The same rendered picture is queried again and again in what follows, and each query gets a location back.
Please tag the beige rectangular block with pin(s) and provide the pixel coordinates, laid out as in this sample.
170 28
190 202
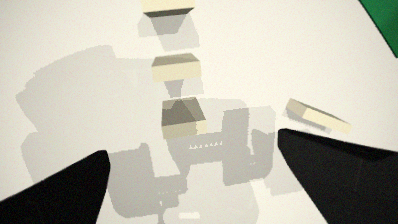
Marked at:
182 117
175 67
159 8
318 116

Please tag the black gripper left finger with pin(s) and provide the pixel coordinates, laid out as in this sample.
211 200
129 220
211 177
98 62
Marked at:
73 195

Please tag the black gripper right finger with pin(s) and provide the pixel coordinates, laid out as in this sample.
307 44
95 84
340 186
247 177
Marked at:
349 183

